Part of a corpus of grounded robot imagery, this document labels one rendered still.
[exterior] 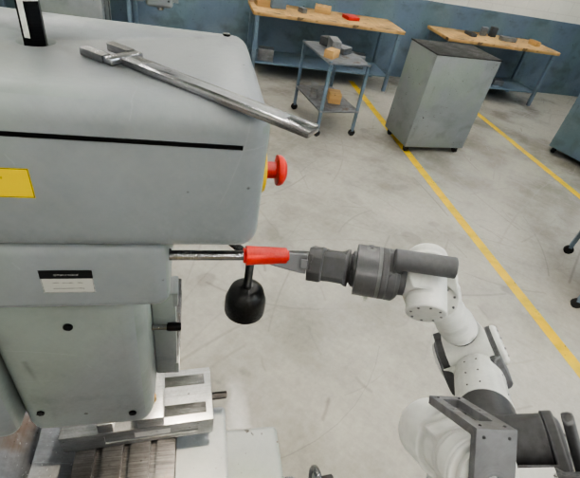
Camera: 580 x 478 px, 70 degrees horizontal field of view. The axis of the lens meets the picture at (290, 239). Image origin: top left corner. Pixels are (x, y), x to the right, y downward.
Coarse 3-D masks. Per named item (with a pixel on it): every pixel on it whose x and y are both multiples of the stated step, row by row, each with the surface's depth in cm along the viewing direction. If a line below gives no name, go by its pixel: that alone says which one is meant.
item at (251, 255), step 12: (180, 252) 47; (192, 252) 48; (204, 252) 48; (216, 252) 48; (228, 252) 49; (240, 252) 49; (252, 252) 49; (264, 252) 49; (276, 252) 49; (288, 252) 50; (252, 264) 49; (264, 264) 50
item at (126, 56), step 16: (80, 48) 39; (96, 48) 39; (112, 48) 41; (128, 48) 41; (112, 64) 38; (128, 64) 38; (144, 64) 38; (160, 64) 39; (160, 80) 37; (176, 80) 36; (192, 80) 37; (208, 96) 35; (224, 96) 35; (240, 96) 36; (256, 112) 34; (272, 112) 34; (288, 128) 33; (304, 128) 33
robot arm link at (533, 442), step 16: (480, 400) 64; (496, 400) 64; (496, 416) 59; (512, 416) 58; (528, 416) 57; (528, 432) 55; (544, 432) 54; (528, 448) 54; (544, 448) 53; (528, 464) 53; (544, 464) 53
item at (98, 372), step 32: (0, 320) 50; (32, 320) 50; (64, 320) 51; (96, 320) 52; (128, 320) 54; (0, 352) 54; (32, 352) 54; (64, 352) 55; (96, 352) 56; (128, 352) 58; (32, 384) 58; (64, 384) 60; (96, 384) 61; (128, 384) 62; (32, 416) 64; (64, 416) 65; (96, 416) 66; (128, 416) 68
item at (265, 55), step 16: (0, 0) 548; (128, 0) 517; (256, 0) 577; (272, 0) 571; (128, 16) 528; (256, 16) 553; (272, 16) 554; (288, 16) 558; (304, 16) 569; (320, 16) 586; (336, 16) 605; (352, 16) 598; (368, 16) 644; (256, 32) 566; (400, 32) 596; (448, 32) 645; (464, 32) 660; (480, 32) 666; (496, 32) 669; (272, 48) 596; (512, 48) 640; (528, 48) 644; (544, 48) 666; (272, 64) 599; (288, 64) 605; (304, 64) 617; (320, 64) 630; (384, 80) 643; (496, 80) 691; (512, 80) 742
